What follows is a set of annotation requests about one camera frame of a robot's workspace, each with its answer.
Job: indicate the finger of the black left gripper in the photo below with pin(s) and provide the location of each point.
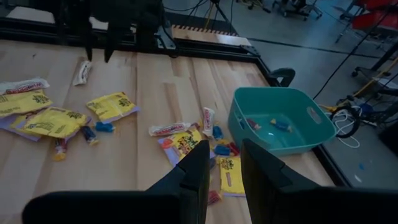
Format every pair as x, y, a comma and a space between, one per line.
89, 43
111, 43

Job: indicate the light teal plastic bin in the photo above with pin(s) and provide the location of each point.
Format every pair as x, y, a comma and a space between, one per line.
295, 137

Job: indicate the orange black striped ramp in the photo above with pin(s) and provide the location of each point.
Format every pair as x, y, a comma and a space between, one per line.
211, 35

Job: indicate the blue hard candy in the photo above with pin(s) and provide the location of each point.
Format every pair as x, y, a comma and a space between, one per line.
217, 132
222, 150
104, 127
89, 134
281, 125

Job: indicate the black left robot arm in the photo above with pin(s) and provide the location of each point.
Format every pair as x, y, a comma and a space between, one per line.
155, 34

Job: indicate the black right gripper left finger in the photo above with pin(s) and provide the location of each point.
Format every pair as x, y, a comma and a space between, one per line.
186, 199

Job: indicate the black office chair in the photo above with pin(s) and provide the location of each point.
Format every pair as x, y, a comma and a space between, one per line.
295, 9

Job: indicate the red storage bin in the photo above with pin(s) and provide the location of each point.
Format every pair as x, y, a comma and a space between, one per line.
373, 20

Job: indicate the white candy bar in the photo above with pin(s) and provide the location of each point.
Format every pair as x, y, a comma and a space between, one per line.
23, 86
82, 73
208, 121
169, 129

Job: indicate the red hard candy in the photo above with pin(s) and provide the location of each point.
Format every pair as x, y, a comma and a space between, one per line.
234, 149
59, 150
214, 197

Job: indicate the black tripod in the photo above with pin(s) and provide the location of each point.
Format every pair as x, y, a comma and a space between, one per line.
222, 14

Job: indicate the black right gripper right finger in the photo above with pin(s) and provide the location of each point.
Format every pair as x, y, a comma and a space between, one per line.
273, 199

